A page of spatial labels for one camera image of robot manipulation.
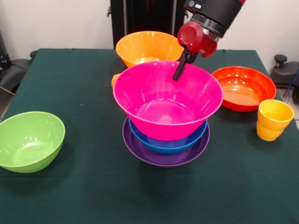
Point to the purple bowl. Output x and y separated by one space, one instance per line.
163 161

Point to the orange cup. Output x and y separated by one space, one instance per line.
115 80

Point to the blue bowl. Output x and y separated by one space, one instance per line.
168 147

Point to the dark green tablecloth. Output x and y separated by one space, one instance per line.
70 81

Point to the black device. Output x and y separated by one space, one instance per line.
3 53

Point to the large yellow-orange bowl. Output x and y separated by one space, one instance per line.
144 46

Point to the large pink bowl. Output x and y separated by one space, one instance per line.
163 93

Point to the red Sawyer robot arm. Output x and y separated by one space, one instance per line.
217 11

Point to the yellow cup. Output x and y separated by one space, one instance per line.
273 121

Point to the green bowl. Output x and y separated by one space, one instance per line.
30 142

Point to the shallow red-orange bowl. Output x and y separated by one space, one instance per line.
247 88

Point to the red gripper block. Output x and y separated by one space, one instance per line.
194 37

